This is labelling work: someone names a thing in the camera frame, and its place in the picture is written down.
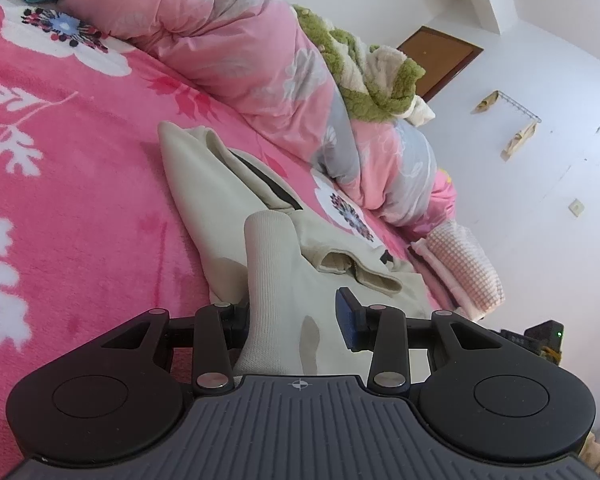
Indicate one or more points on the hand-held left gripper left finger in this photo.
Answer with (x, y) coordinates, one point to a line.
(237, 322)

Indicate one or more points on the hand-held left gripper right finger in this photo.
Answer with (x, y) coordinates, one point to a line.
(347, 322)

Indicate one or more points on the beige zip jacket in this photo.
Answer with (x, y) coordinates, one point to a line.
(220, 210)

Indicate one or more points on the folded cream garment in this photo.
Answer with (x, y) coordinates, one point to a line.
(440, 272)

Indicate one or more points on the pink floral bed blanket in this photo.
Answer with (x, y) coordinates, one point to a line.
(80, 185)

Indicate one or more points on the green and cream fleece blanket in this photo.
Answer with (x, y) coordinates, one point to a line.
(375, 75)

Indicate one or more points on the brown wooden door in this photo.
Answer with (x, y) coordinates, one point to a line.
(440, 60)

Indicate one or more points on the pink and grey floral quilt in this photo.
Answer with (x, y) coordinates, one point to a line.
(220, 35)

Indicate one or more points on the white wall socket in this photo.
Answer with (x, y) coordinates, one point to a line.
(577, 208)

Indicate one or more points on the wall rack with brackets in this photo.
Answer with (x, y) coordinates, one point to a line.
(517, 110)

